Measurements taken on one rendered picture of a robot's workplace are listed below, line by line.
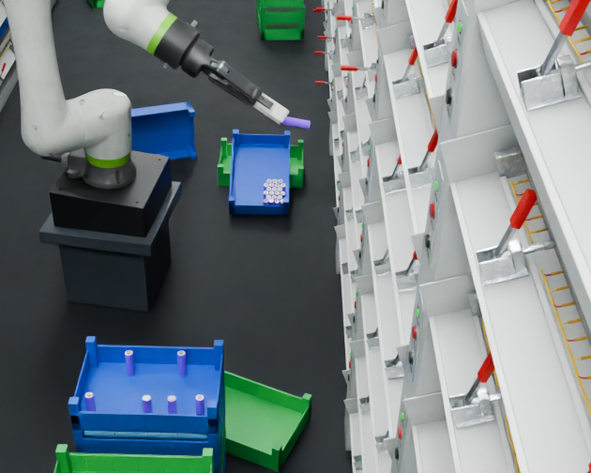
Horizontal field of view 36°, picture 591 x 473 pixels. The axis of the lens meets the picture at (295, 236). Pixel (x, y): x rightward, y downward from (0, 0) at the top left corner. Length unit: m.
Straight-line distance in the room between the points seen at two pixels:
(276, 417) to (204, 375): 0.40
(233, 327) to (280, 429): 0.41
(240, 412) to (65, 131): 0.85
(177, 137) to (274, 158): 0.40
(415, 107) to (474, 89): 0.56
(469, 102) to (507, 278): 0.19
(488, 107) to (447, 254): 0.19
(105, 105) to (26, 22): 0.30
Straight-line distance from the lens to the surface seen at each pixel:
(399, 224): 1.52
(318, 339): 2.60
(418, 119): 1.44
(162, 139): 3.38
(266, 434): 2.35
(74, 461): 1.87
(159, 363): 2.08
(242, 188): 3.13
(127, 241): 2.51
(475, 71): 0.90
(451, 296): 1.06
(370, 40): 2.15
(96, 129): 2.42
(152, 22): 1.89
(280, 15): 4.24
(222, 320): 2.66
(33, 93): 2.35
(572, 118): 0.69
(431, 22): 1.30
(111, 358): 2.09
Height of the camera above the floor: 1.78
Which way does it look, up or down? 37 degrees down
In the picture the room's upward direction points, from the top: 2 degrees clockwise
